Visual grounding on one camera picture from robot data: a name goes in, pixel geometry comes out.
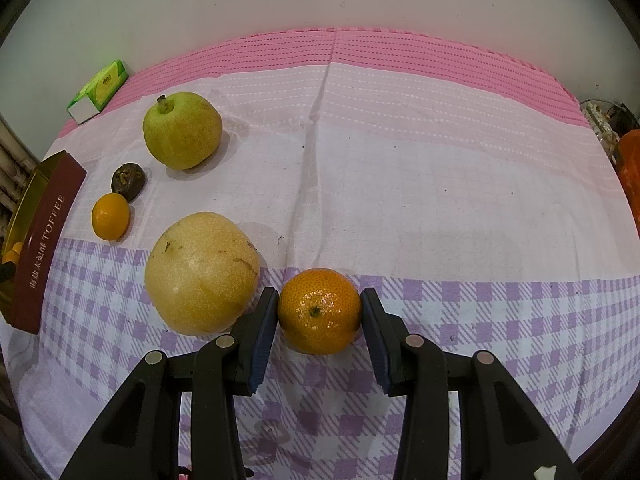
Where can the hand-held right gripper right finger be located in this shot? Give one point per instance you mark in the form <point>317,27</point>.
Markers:
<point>376,345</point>

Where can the yellow pear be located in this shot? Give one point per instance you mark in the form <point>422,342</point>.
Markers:
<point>200,270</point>

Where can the small dark water chestnut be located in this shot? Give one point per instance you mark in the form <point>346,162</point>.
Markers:
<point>128,180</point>

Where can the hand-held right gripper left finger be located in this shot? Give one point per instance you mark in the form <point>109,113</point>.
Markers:
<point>264,340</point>

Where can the pink and purple checked cloth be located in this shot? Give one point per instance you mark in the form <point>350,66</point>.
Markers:
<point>425,185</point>

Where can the beige ridged frame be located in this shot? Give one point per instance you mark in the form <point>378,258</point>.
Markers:
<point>12,165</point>

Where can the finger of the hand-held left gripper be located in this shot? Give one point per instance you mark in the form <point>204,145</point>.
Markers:
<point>6,271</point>

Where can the orange plastic bag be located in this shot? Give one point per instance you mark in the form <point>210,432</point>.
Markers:
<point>631,175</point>

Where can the orange tangerine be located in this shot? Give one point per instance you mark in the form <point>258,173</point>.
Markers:
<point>110,216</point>
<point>18,247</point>
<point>10,258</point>
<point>320,310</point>

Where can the maroon and gold tin box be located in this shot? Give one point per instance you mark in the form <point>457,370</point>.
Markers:
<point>45,240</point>

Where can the green tissue packet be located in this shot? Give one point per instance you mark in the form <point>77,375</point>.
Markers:
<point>102,85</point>

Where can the green pear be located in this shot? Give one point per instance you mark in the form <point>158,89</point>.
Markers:
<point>182,132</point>

